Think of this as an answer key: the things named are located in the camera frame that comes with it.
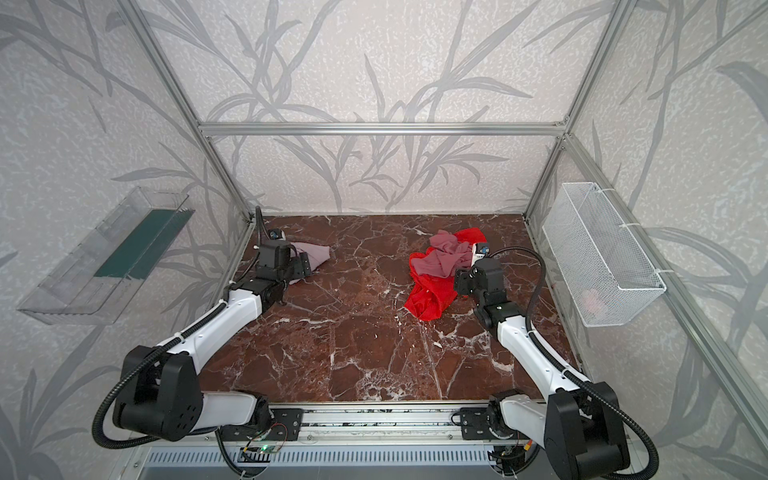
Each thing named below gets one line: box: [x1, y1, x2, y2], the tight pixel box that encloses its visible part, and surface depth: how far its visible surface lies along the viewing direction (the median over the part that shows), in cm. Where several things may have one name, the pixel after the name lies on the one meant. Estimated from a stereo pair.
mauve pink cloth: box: [412, 230, 474, 278], surface depth 100 cm
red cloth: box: [404, 228, 487, 321], surface depth 95 cm
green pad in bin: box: [94, 208, 196, 280], surface depth 70 cm
